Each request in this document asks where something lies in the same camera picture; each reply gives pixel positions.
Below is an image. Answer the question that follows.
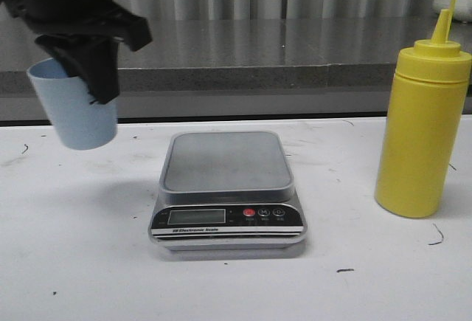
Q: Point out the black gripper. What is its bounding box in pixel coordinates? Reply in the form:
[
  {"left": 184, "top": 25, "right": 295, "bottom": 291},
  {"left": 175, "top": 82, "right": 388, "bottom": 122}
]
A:
[{"left": 1, "top": 0, "right": 153, "bottom": 104}]

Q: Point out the light blue plastic cup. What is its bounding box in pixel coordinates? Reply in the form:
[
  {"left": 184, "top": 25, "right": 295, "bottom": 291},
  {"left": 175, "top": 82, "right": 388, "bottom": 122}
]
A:
[{"left": 27, "top": 58, "right": 117, "bottom": 150}]

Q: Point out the yellow squeeze bottle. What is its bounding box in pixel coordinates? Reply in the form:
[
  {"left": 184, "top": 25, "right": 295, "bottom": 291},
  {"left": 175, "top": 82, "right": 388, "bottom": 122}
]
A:
[{"left": 375, "top": 0, "right": 471, "bottom": 218}]

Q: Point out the silver digital kitchen scale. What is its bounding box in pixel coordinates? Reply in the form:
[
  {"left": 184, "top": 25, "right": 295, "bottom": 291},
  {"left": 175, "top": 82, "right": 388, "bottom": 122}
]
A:
[{"left": 148, "top": 131, "right": 308, "bottom": 251}]

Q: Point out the grey stone counter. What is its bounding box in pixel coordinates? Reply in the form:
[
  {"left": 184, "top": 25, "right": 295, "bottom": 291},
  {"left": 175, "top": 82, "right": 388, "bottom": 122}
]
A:
[{"left": 0, "top": 17, "right": 472, "bottom": 122}]

